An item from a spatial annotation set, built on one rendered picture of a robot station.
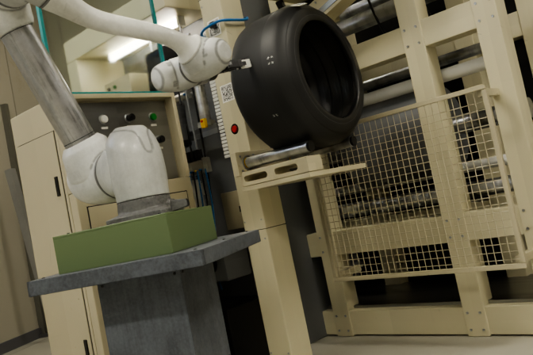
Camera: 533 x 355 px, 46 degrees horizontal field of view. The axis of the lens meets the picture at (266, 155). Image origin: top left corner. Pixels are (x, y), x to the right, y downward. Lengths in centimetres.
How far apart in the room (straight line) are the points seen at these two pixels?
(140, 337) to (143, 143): 53
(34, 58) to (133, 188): 50
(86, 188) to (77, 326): 71
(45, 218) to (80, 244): 84
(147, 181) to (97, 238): 21
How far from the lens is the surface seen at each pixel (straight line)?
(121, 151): 180
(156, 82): 202
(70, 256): 177
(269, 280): 266
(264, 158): 247
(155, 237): 164
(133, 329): 178
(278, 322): 269
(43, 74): 197
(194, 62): 192
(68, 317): 256
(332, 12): 288
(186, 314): 171
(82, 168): 195
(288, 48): 229
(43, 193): 257
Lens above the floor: 73
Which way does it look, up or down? 4 degrees up
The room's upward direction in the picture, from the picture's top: 12 degrees counter-clockwise
